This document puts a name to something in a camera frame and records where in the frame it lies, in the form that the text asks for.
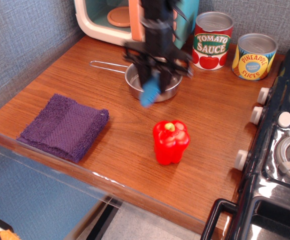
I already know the white stove knob middle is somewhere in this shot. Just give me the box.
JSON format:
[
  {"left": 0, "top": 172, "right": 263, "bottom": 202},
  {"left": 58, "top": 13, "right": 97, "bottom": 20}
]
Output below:
[{"left": 250, "top": 106, "right": 263, "bottom": 125}]

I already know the white stove knob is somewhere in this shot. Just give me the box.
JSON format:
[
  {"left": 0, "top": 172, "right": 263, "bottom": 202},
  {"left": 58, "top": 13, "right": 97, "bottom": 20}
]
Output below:
[
  {"left": 257, "top": 87, "right": 270, "bottom": 105},
  {"left": 234, "top": 149, "right": 249, "bottom": 171},
  {"left": 250, "top": 106, "right": 263, "bottom": 125}
]

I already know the clear acrylic table guard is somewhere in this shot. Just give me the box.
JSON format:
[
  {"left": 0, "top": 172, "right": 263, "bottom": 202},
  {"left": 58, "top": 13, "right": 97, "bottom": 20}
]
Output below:
[{"left": 0, "top": 134, "right": 200, "bottom": 240}]

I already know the purple folded towel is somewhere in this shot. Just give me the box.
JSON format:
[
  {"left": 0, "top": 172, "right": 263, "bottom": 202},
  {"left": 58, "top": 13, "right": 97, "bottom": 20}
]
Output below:
[{"left": 17, "top": 94, "right": 109, "bottom": 163}]

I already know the red bell pepper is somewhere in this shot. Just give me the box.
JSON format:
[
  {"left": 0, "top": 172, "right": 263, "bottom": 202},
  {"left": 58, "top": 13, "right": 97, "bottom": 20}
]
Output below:
[{"left": 153, "top": 120, "right": 190, "bottom": 165}]

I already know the white stove knob front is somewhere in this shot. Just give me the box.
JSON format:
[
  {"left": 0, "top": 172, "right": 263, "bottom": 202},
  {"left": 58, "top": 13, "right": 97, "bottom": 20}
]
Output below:
[{"left": 234, "top": 149, "right": 249, "bottom": 171}]

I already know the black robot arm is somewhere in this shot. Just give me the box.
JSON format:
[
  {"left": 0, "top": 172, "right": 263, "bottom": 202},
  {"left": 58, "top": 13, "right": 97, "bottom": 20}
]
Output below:
[{"left": 124, "top": 0, "right": 192, "bottom": 93}]

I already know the blue handled metal fork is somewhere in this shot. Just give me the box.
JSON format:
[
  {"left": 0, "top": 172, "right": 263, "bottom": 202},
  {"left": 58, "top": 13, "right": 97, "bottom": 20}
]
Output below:
[{"left": 140, "top": 71, "right": 161, "bottom": 108}]

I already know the white stove knob rear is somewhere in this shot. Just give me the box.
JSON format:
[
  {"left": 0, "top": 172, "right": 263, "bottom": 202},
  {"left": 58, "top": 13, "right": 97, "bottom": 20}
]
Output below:
[{"left": 257, "top": 87, "right": 270, "bottom": 105}]

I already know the tomato sauce can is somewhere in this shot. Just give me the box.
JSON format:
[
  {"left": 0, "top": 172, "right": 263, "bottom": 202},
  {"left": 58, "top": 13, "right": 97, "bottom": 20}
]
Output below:
[{"left": 192, "top": 11, "right": 234, "bottom": 71}]

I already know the black toy stove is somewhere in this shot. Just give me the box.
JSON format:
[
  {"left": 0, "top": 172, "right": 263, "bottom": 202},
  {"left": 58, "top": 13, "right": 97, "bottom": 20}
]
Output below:
[{"left": 201, "top": 49, "right": 290, "bottom": 240}]

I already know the small steel pan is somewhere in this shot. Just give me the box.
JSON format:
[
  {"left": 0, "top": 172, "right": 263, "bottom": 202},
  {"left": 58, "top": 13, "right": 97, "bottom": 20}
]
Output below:
[{"left": 89, "top": 60, "right": 183, "bottom": 103}]

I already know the pineapple slices can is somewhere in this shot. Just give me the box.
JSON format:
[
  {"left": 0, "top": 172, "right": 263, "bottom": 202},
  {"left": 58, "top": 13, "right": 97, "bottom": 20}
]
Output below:
[{"left": 232, "top": 33, "right": 278, "bottom": 81}]

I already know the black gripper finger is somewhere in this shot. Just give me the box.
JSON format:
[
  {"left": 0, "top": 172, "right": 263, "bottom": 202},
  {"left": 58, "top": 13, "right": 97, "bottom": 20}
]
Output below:
[
  {"left": 159, "top": 67, "right": 177, "bottom": 93},
  {"left": 135, "top": 62, "right": 152, "bottom": 87}
]

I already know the orange object bottom left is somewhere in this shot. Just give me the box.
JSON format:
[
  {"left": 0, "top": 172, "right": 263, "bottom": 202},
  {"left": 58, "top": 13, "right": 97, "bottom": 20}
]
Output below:
[{"left": 0, "top": 230, "right": 20, "bottom": 240}]

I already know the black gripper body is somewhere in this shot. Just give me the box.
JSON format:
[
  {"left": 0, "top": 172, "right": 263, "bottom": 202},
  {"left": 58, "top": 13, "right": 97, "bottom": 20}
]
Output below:
[{"left": 124, "top": 22, "right": 192, "bottom": 76}]

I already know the teal toy microwave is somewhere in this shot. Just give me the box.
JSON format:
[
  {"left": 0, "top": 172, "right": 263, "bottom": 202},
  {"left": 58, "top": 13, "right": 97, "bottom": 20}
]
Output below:
[{"left": 74, "top": 0, "right": 199, "bottom": 49}]

